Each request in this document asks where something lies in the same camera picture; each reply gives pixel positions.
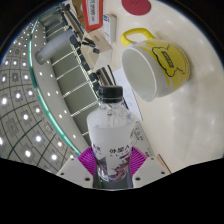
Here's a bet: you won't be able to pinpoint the open red-sided cardboard box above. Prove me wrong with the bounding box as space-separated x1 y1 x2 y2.
71 0 104 33

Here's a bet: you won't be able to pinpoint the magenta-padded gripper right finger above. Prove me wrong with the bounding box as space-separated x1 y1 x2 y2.
128 147 173 189

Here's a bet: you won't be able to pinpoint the clear plastic drink bottle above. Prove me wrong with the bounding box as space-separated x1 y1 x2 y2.
86 85 138 183

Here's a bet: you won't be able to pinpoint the white and yellow mug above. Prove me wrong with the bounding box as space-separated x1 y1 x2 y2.
119 27 191 103

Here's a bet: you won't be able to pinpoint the flat round red coaster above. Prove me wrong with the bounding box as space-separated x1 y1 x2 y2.
120 0 152 16

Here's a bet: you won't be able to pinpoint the round ceiling lights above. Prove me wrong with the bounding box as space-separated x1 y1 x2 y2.
0 29 78 164

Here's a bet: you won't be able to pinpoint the row of black office chairs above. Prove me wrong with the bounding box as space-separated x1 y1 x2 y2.
68 33 101 98

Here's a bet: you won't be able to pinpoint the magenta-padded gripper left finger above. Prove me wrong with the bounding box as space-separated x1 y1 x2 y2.
56 146 98 188

